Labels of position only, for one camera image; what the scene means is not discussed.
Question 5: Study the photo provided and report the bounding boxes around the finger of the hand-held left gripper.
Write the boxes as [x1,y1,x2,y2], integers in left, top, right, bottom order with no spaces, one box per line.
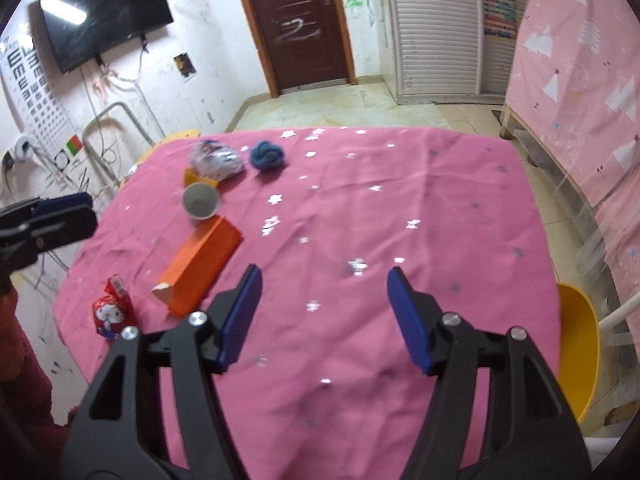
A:
[22,207,98,252]
[0,191,94,222]

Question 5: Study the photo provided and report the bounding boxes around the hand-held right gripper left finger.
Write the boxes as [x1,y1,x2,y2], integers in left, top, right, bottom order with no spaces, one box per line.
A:
[60,264,264,480]

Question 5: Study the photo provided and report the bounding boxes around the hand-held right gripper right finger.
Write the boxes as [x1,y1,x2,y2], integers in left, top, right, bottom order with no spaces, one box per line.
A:
[386,266,593,480]

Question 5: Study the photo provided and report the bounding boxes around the orange cardboard box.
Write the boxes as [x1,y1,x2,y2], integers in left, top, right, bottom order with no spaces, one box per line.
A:
[152,215,244,318]

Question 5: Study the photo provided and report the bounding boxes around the person's left forearm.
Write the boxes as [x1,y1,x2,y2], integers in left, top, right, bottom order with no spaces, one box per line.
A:
[0,285,96,480]

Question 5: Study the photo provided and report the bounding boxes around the red snack packet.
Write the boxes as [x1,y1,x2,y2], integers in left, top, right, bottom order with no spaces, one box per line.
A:
[91,275,135,342]

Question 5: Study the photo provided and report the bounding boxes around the eye chart poster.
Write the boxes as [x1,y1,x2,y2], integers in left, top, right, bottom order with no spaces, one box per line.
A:
[0,35,83,181]

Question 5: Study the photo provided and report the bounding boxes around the white paper cup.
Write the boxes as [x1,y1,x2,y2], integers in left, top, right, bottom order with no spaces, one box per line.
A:
[182,182,222,222]

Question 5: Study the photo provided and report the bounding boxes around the pink star tablecloth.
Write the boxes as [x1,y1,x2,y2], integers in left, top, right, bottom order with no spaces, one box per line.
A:
[54,127,562,480]

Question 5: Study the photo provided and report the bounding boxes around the small orange box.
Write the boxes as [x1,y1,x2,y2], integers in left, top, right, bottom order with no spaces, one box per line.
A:
[183,167,219,190]

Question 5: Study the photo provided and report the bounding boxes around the yellow wooden stool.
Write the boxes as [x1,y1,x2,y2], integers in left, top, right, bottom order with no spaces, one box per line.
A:
[132,129,202,166]

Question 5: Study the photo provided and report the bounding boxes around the silver purple snack bag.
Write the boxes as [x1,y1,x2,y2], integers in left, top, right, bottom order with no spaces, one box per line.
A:
[189,140,246,181]

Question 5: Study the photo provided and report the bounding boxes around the blue knit sock ball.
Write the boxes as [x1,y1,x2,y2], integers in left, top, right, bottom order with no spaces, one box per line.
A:
[249,140,287,171]

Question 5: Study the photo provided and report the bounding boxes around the yellow plastic chair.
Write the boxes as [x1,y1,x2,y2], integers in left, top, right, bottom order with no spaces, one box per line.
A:
[556,282,601,423]

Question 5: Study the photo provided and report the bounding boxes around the white louvered wardrobe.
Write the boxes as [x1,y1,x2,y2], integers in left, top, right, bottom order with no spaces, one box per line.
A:
[376,0,533,106]

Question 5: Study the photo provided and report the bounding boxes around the dark brown door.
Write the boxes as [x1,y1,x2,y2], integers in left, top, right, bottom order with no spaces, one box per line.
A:
[230,0,357,98]

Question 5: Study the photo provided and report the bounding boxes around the pink tree-print bed curtain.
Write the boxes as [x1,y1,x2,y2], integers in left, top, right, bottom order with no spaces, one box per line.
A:
[505,0,640,331]

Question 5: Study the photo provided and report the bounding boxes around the white wall plug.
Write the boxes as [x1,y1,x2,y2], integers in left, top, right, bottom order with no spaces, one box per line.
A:
[2,135,36,166]

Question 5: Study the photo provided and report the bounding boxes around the tangle of wall cables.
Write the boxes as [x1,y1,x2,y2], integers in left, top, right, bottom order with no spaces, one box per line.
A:
[30,60,151,201]

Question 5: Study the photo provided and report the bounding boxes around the grey metal chair frame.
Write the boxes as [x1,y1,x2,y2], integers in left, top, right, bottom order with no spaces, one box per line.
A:
[82,101,166,191]

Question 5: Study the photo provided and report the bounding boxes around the black wall television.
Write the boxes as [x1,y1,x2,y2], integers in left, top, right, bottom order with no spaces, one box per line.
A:
[39,0,175,75]

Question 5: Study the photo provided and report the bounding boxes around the white metal chair frame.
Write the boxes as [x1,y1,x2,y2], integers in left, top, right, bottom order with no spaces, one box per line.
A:
[582,287,640,480]

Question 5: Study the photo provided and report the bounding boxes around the wooden bed frame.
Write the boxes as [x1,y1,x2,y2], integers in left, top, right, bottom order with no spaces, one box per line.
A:
[499,102,571,186]

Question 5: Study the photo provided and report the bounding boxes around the colourful wall poster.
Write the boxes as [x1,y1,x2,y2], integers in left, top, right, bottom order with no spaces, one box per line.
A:
[477,0,517,41]

